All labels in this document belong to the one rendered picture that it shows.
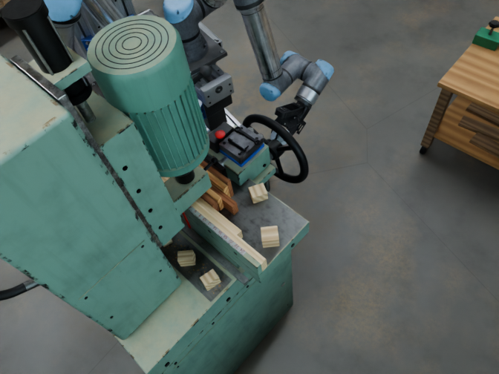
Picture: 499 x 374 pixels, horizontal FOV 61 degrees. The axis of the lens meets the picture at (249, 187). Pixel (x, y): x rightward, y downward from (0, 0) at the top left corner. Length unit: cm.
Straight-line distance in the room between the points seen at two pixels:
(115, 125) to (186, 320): 62
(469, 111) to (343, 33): 111
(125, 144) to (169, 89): 13
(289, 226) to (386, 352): 99
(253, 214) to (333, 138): 139
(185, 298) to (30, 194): 64
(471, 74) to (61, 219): 186
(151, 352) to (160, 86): 72
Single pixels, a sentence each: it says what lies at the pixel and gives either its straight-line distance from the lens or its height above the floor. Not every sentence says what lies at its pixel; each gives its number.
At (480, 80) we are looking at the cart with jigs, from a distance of 220.
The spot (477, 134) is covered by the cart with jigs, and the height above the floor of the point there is 20.
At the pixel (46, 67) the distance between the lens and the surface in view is 74.
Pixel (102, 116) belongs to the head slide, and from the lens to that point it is 85.
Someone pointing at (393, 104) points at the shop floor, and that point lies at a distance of 274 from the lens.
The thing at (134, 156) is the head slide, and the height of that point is 131.
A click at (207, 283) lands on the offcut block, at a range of 120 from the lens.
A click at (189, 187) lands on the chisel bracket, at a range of 112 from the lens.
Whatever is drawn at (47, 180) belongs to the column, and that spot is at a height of 144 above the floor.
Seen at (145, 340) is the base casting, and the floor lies 80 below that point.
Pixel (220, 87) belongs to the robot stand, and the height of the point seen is 75.
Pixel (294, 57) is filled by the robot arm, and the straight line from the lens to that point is 162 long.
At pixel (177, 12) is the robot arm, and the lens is 168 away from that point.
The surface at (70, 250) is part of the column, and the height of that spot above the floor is 127.
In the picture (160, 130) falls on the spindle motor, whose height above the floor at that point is 132.
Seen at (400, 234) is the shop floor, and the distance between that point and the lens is 223.
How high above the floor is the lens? 195
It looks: 57 degrees down
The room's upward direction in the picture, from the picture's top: 10 degrees counter-clockwise
